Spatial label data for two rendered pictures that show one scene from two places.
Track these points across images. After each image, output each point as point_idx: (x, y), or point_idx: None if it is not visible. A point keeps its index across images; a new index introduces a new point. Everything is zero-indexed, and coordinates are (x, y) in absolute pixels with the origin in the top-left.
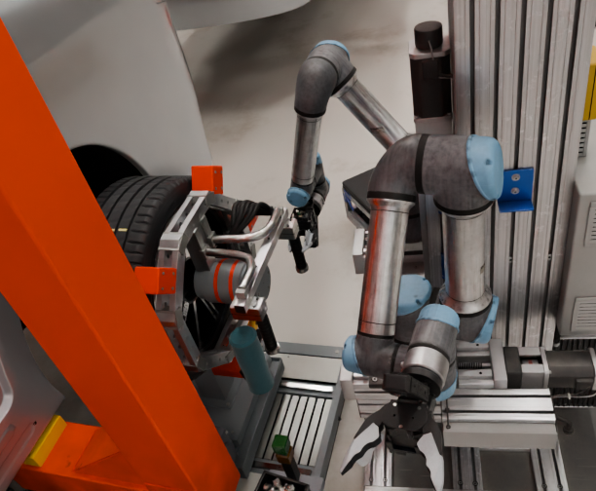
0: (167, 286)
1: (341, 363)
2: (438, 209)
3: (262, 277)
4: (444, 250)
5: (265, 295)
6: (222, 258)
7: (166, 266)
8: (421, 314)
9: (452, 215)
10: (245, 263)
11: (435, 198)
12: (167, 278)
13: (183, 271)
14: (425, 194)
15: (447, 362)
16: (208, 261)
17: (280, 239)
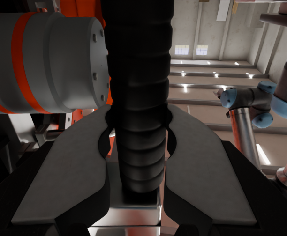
0: (78, 112)
1: (241, 1)
2: (276, 171)
3: (102, 80)
4: None
5: (99, 33)
6: (1, 113)
7: (54, 125)
8: (253, 124)
9: (281, 167)
10: (74, 109)
11: (274, 177)
12: (77, 119)
13: (66, 119)
14: (268, 179)
15: None
16: (27, 117)
17: (106, 162)
